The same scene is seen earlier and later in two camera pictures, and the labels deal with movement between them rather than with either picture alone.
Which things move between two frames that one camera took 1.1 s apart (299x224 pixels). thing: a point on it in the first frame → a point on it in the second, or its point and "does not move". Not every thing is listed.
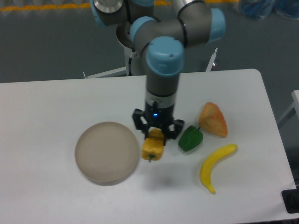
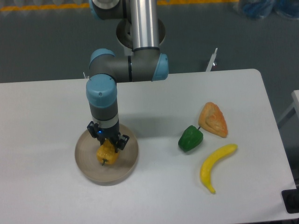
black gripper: x=158 y=117 → x=93 y=129
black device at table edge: x=290 y=198 does not move
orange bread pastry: x=211 y=120 does not move
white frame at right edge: x=295 y=94 does not move
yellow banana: x=206 y=166 does not move
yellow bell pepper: x=153 y=146 → x=106 y=153
